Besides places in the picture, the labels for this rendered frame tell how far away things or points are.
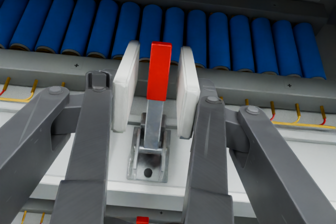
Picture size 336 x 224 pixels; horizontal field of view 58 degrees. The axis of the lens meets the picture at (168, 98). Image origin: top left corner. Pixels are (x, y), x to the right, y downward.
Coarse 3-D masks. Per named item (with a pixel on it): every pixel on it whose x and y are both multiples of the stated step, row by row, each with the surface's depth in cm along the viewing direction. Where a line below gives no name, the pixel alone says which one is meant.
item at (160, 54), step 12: (156, 48) 17; (168, 48) 17; (156, 60) 18; (168, 60) 18; (156, 72) 18; (168, 72) 18; (156, 84) 18; (156, 96) 18; (156, 108) 19; (156, 120) 19; (144, 132) 20; (156, 132) 20; (144, 144) 20; (156, 144) 20
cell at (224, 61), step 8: (216, 16) 28; (224, 16) 28; (208, 24) 28; (216, 24) 27; (224, 24) 27; (208, 32) 28; (216, 32) 27; (224, 32) 27; (208, 40) 27; (216, 40) 26; (224, 40) 26; (208, 48) 27; (216, 48) 26; (224, 48) 26; (208, 56) 26; (216, 56) 25; (224, 56) 25; (208, 64) 26; (216, 64) 25; (224, 64) 25
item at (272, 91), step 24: (0, 48) 23; (0, 72) 23; (24, 72) 22; (48, 72) 22; (72, 72) 22; (144, 72) 23; (216, 72) 24; (240, 72) 24; (168, 96) 24; (240, 96) 24; (264, 96) 24; (288, 96) 23; (312, 96) 23
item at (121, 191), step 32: (320, 32) 31; (0, 96) 23; (32, 96) 24; (128, 128) 23; (288, 128) 24; (320, 128) 25; (64, 160) 21; (128, 160) 22; (320, 160) 23; (32, 192) 22; (128, 192) 21; (160, 192) 21
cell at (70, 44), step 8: (80, 0) 27; (88, 0) 27; (80, 8) 26; (88, 8) 27; (72, 16) 26; (80, 16) 26; (88, 16) 26; (72, 24) 26; (80, 24) 26; (88, 24) 26; (72, 32) 25; (80, 32) 25; (88, 32) 26; (64, 40) 25; (72, 40) 24; (80, 40) 25; (64, 48) 24; (72, 48) 24; (80, 48) 25
